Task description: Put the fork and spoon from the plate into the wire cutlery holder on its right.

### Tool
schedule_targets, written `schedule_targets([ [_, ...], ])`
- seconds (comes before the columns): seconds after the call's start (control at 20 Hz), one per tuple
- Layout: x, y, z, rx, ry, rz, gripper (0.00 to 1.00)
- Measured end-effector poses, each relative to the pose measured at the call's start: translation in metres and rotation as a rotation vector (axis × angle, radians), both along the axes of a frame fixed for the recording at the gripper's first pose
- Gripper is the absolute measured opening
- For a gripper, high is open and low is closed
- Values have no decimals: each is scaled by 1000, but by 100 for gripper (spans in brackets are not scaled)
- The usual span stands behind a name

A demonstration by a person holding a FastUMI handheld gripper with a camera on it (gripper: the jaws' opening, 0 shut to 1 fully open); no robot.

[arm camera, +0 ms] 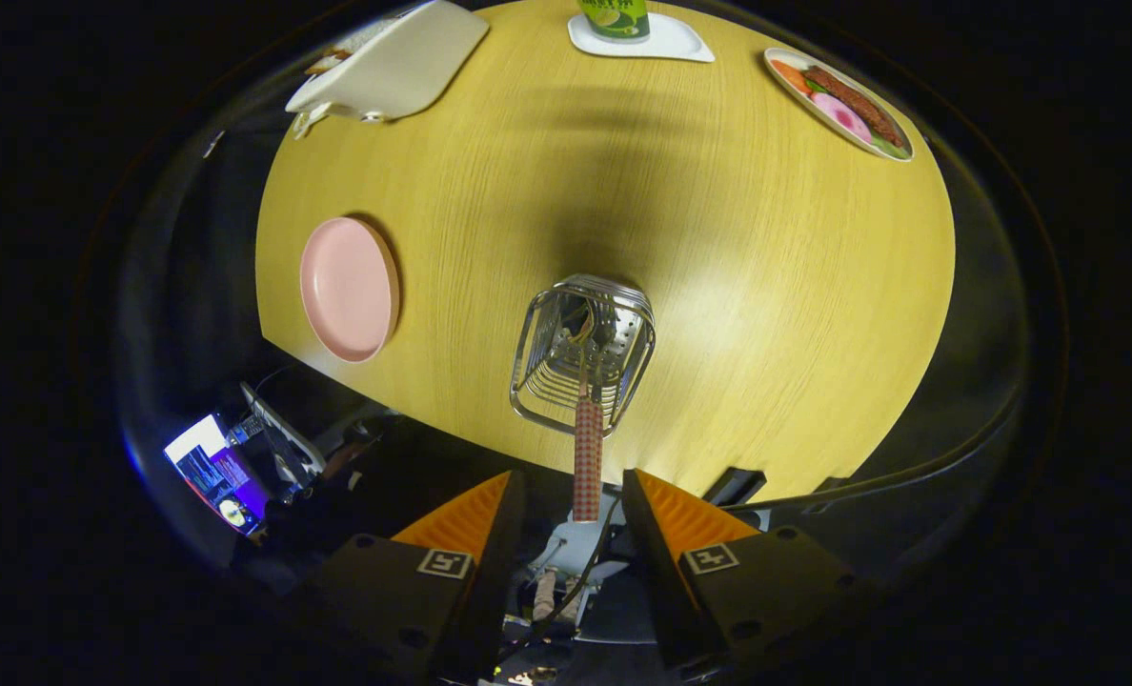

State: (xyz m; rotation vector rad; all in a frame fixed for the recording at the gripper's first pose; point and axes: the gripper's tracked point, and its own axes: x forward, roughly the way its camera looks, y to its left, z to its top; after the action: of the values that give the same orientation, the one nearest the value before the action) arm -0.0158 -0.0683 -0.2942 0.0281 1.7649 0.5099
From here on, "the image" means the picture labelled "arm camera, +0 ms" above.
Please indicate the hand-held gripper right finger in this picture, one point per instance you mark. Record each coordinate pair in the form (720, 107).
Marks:
(652, 572)

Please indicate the pink round plate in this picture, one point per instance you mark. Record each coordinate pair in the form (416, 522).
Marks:
(347, 286)

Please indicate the silver clip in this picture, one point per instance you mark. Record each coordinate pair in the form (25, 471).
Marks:
(213, 143)

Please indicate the white square coaster tray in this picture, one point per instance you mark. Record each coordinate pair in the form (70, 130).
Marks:
(680, 43)

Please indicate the white divided seasoning dish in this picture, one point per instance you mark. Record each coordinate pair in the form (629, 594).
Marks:
(301, 122)

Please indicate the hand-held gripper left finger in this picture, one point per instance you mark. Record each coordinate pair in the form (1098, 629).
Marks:
(499, 572)

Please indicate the small bread slice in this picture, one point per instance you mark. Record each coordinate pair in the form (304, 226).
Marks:
(323, 67)

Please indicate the white toaster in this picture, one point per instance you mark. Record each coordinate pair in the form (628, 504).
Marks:
(404, 62)

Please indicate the grey laptop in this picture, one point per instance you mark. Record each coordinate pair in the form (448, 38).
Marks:
(285, 443)

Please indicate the black bracket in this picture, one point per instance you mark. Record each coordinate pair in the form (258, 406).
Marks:
(736, 486)

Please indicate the oval plate of food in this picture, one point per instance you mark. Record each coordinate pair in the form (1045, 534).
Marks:
(842, 105)

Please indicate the green label drink bottle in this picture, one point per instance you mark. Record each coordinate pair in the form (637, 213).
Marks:
(614, 17)

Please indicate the lit computer screen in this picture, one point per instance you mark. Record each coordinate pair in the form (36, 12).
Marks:
(213, 472)

